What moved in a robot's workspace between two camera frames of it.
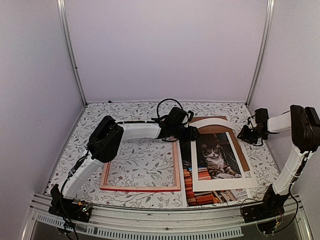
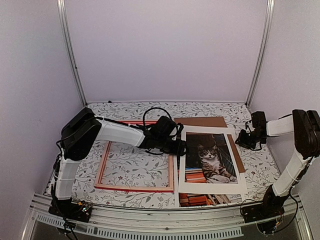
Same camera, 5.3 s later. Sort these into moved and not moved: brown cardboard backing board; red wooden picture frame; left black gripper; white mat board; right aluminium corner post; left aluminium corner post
Moved: brown cardboard backing board; left black gripper; red wooden picture frame; white mat board
Not moved: right aluminium corner post; left aluminium corner post
